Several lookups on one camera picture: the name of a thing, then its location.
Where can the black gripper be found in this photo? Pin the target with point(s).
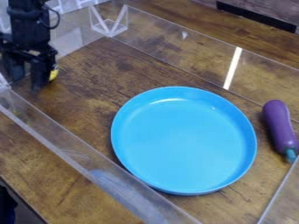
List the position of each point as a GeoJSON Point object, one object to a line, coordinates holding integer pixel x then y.
{"type": "Point", "coordinates": [27, 44]}

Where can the yellow lemon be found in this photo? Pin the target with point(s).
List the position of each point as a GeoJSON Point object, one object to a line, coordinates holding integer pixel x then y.
{"type": "Point", "coordinates": [53, 74]}

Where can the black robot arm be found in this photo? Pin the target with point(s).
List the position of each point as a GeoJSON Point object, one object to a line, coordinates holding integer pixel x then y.
{"type": "Point", "coordinates": [25, 4]}

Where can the blue round tray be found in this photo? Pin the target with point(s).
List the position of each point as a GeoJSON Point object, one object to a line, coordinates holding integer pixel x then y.
{"type": "Point", "coordinates": [184, 140]}

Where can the purple toy eggplant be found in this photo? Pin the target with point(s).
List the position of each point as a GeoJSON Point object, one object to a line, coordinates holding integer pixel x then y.
{"type": "Point", "coordinates": [278, 120]}

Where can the clear acrylic corner bracket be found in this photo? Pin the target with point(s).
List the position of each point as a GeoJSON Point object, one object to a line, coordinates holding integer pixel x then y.
{"type": "Point", "coordinates": [105, 26]}

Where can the clear acrylic enclosure wall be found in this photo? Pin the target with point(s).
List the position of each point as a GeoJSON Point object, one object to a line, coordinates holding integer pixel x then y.
{"type": "Point", "coordinates": [56, 158]}

